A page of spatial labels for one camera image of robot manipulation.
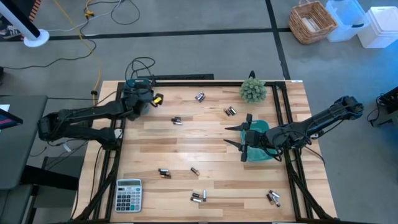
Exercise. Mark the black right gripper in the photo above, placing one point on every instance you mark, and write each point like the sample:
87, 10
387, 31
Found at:
258, 140

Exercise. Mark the small black clip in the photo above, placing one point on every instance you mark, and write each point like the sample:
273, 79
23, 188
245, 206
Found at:
252, 75

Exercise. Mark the black desk base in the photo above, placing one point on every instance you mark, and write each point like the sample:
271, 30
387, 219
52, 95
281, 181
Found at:
46, 177

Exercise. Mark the dark teal plastic bin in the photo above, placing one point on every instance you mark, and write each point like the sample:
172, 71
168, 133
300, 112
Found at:
136, 81

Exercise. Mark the grey side desk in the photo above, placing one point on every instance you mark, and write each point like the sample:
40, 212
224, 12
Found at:
21, 149

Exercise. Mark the yellow tag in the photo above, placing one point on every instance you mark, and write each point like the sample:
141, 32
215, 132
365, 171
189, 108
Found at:
158, 100

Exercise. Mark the potted green plant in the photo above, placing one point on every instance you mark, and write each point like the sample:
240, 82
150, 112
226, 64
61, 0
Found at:
252, 91

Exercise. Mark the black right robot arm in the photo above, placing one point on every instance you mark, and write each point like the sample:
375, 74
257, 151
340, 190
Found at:
326, 116

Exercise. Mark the light teal plastic bin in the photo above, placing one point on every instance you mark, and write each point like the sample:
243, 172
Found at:
259, 156

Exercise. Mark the clear plastic storage bin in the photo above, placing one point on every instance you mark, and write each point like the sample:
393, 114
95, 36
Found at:
345, 18

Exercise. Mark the black equipment box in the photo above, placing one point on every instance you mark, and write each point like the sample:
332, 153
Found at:
390, 99

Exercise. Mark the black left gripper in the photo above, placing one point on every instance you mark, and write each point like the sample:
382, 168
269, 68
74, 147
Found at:
138, 101

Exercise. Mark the black wall plug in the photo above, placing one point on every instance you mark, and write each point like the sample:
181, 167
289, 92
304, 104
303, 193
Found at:
94, 92

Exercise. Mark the black tablet screen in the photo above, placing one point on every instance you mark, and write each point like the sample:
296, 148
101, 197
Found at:
9, 119

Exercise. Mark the black aluminium table frame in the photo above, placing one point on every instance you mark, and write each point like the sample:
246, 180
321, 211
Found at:
202, 84

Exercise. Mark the white plastic storage bin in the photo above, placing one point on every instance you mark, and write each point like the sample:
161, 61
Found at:
381, 28

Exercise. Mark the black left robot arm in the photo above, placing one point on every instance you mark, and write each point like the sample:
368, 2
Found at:
81, 115

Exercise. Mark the white floor stand with pole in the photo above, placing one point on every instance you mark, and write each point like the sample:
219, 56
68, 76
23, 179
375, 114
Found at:
36, 38

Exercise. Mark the yellow plug connector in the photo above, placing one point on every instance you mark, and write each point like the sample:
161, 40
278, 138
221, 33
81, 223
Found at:
89, 13

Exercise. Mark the person's shoe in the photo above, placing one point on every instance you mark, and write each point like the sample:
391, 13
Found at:
9, 32

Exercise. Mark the black bar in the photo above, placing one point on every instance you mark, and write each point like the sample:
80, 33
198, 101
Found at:
180, 76

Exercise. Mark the grey desk calculator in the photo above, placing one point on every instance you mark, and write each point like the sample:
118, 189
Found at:
128, 196

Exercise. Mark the wicker basket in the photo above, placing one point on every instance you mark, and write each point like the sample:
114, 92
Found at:
311, 23

